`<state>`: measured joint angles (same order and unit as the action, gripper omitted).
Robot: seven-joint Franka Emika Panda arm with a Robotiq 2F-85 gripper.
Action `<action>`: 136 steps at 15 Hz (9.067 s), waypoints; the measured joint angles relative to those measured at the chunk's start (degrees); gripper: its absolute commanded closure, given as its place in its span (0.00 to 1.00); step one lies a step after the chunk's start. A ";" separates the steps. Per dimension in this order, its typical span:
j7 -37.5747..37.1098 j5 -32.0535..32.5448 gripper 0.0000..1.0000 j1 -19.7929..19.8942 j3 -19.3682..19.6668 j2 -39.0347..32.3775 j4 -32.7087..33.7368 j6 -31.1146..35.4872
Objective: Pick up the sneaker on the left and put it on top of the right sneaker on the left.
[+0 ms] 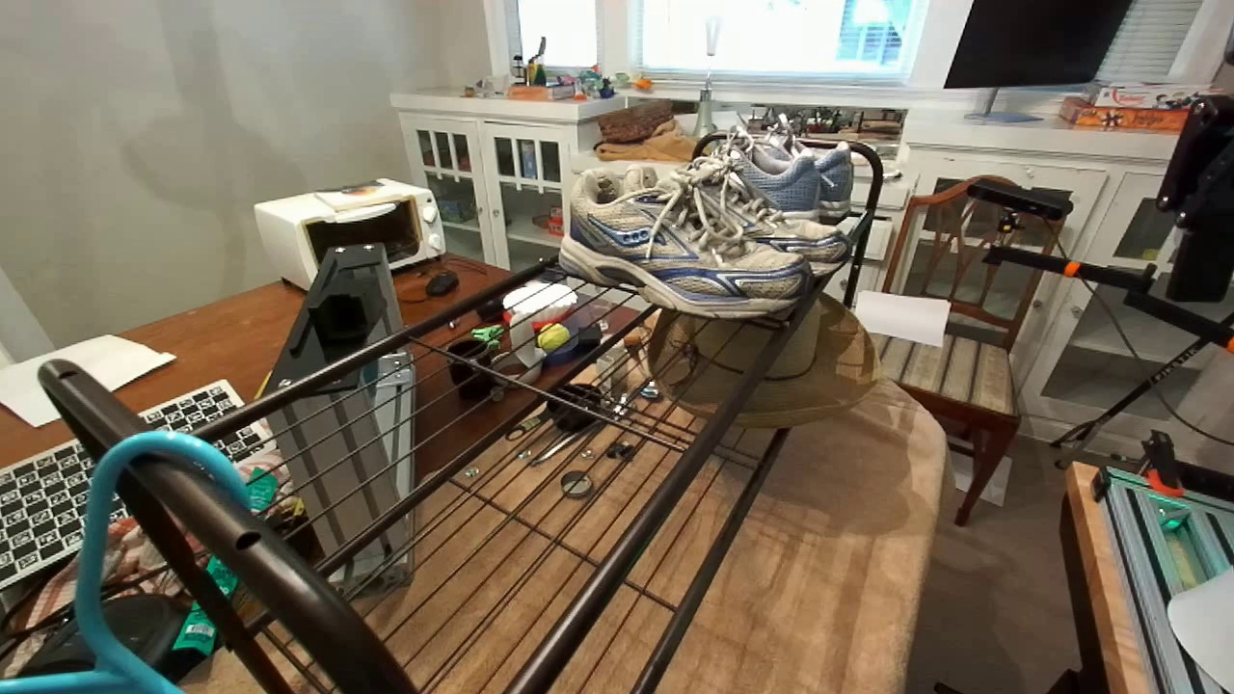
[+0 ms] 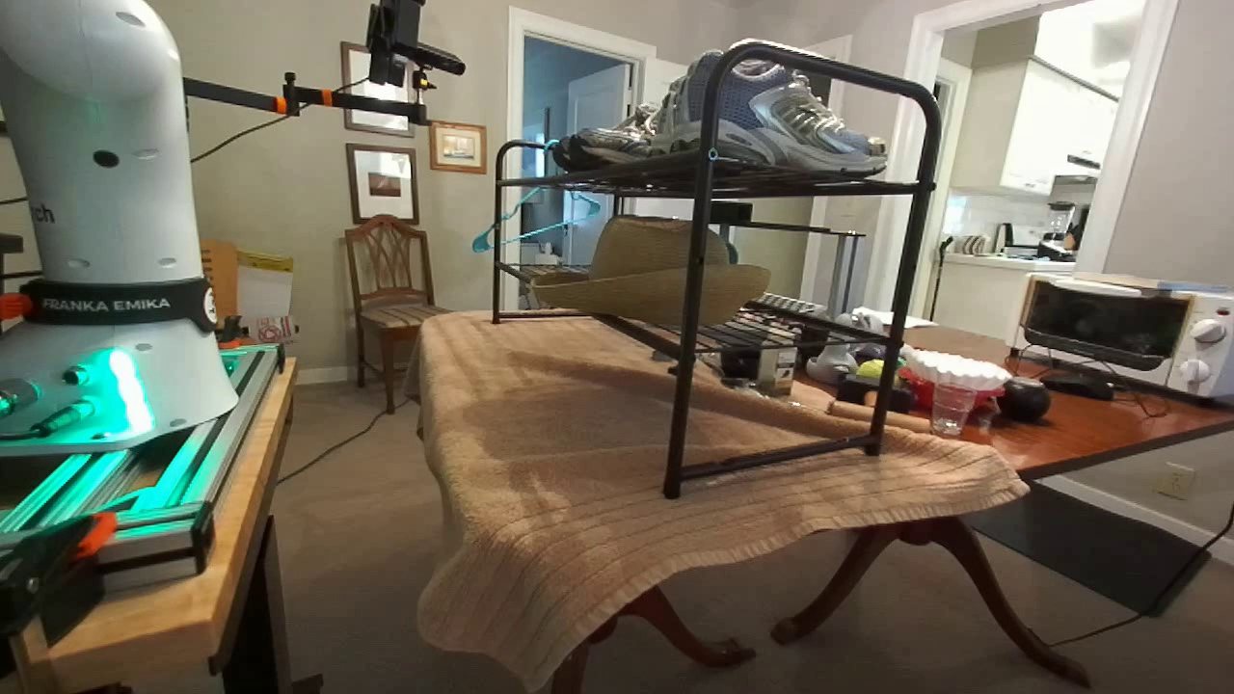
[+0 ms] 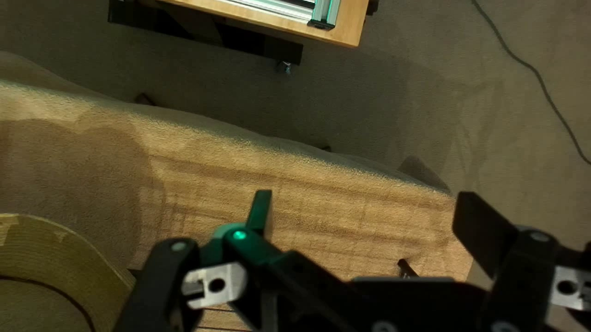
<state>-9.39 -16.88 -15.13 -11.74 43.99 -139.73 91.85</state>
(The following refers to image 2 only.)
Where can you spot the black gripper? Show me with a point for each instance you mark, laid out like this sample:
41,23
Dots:
389,19

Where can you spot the grey blue running sneaker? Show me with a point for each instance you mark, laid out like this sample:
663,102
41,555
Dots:
783,117
617,140

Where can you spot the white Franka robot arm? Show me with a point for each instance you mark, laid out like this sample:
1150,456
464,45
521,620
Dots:
89,195

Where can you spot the small wooden framed picture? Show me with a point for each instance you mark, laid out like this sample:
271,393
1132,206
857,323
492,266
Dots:
458,149

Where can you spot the black boom rod orange clamps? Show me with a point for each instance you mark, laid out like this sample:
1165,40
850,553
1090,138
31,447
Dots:
244,98

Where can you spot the teal clothes hanger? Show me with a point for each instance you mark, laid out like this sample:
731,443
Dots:
513,235

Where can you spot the brown wooden chair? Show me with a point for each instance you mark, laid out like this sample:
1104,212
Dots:
388,275

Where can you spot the black metal shoe rack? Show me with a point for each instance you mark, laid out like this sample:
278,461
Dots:
686,323

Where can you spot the beige ribbed towel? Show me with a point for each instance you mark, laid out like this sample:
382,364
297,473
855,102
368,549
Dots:
580,447

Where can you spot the dark glass jar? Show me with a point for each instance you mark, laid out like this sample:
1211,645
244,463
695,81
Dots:
736,357

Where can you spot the clear glass jar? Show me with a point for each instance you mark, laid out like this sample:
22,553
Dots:
776,364

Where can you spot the black keyboard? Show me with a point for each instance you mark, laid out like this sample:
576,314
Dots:
814,319

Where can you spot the small green item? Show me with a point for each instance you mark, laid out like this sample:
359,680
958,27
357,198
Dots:
868,373

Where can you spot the wooden robot cart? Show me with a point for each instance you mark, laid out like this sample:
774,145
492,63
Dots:
157,603

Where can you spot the red white plastic container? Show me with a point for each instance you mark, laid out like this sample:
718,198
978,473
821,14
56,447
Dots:
958,375

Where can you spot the kitchen counter appliance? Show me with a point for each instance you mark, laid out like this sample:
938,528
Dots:
1068,212

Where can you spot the black round object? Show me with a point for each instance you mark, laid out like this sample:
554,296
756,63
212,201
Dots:
1024,401

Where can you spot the black flat device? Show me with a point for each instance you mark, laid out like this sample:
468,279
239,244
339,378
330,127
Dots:
1076,383

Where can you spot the white toaster oven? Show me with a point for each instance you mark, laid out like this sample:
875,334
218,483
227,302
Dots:
1121,330

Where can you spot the dark wooden dining table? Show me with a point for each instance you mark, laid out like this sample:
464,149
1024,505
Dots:
1104,426

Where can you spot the black floor mat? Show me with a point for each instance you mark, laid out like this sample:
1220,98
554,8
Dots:
1094,540

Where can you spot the black camera on boom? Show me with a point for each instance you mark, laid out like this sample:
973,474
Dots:
431,59

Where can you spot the white framed wall picture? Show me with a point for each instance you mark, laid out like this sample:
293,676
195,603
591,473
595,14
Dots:
380,91

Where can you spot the dark framed wall picture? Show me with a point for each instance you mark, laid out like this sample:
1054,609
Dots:
382,181

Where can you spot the aluminium rail frame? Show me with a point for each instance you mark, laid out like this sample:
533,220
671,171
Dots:
166,463

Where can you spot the white wall outlet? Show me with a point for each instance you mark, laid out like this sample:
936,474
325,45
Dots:
1177,483

